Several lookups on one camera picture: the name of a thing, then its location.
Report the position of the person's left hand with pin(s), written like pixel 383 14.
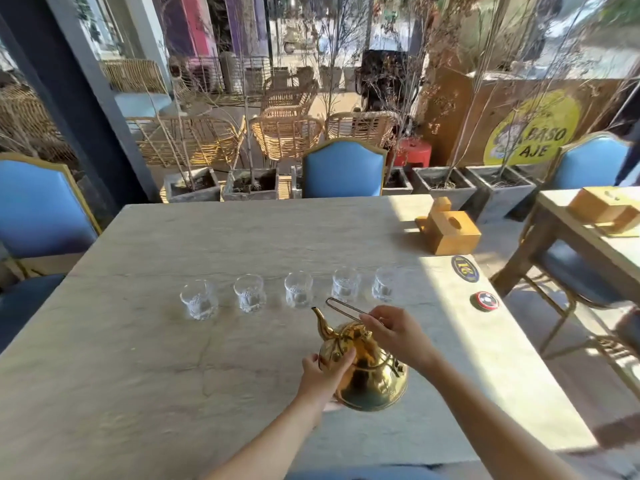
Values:
pixel 315 382

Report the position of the person's right hand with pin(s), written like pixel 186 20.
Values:
pixel 405 339

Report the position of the person's right thumb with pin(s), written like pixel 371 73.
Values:
pixel 372 325

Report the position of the person's left thumb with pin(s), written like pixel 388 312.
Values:
pixel 344 360

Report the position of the gold metal teapot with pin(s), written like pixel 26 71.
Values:
pixel 370 374

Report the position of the person's right forearm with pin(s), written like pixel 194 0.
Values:
pixel 490 424

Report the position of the person's left forearm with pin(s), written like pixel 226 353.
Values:
pixel 270 439

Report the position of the small clear glass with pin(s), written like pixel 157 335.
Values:
pixel 249 293
pixel 298 290
pixel 345 285
pixel 384 285
pixel 199 300

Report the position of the dark round table badge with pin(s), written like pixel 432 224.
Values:
pixel 465 269

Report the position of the red round table badge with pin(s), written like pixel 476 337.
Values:
pixel 484 301

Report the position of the wooden tissue box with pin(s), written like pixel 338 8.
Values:
pixel 450 234
pixel 602 207

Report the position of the grey concrete planter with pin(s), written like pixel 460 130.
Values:
pixel 250 187
pixel 445 187
pixel 397 182
pixel 192 190
pixel 500 194

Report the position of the blue gold-framed chair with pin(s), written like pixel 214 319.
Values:
pixel 590 167
pixel 343 169
pixel 42 209

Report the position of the red stool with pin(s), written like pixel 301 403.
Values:
pixel 416 152

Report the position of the rattan chair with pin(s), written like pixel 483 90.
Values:
pixel 286 137
pixel 290 97
pixel 200 139
pixel 361 125

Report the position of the brown wooden board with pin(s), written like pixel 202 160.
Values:
pixel 460 124

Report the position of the stone-top side table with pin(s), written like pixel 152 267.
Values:
pixel 590 244

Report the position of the yellow round sign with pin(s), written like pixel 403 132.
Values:
pixel 532 129

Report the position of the rattan bench with cushion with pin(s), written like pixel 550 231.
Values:
pixel 135 89

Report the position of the dark window frame post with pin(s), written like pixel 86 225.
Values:
pixel 75 84

